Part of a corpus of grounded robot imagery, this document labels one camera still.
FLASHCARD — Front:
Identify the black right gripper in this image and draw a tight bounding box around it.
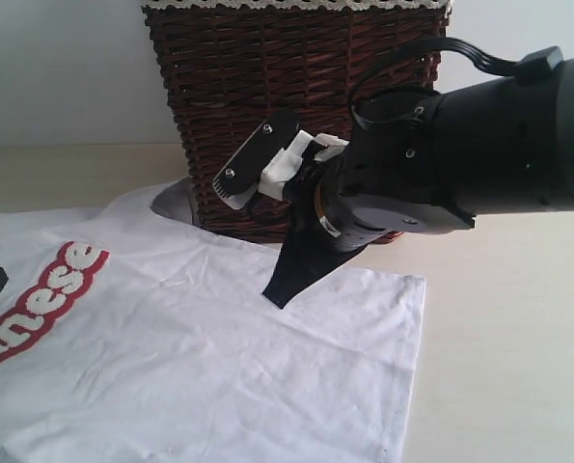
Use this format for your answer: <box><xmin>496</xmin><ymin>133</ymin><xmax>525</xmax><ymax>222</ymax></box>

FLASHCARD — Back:
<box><xmin>261</xmin><ymin>89</ymin><xmax>475</xmax><ymax>309</ymax></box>

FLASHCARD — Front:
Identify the white shirt with red lettering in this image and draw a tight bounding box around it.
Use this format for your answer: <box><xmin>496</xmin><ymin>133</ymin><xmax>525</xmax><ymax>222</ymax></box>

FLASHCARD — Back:
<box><xmin>0</xmin><ymin>187</ymin><xmax>425</xmax><ymax>462</ymax></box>

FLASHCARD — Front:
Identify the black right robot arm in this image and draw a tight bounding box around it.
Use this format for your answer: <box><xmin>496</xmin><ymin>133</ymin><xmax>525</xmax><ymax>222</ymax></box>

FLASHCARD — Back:
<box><xmin>263</xmin><ymin>47</ymin><xmax>574</xmax><ymax>308</ymax></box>

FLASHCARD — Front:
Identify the dark brown wicker basket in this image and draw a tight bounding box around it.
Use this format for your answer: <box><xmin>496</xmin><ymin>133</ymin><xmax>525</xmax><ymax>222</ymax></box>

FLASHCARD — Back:
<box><xmin>141</xmin><ymin>7</ymin><xmax>451</xmax><ymax>243</ymax></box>

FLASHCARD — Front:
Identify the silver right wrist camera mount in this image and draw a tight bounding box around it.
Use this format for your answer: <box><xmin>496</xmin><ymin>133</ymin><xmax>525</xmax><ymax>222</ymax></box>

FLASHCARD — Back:
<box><xmin>212</xmin><ymin>109</ymin><xmax>351</xmax><ymax>211</ymax></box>

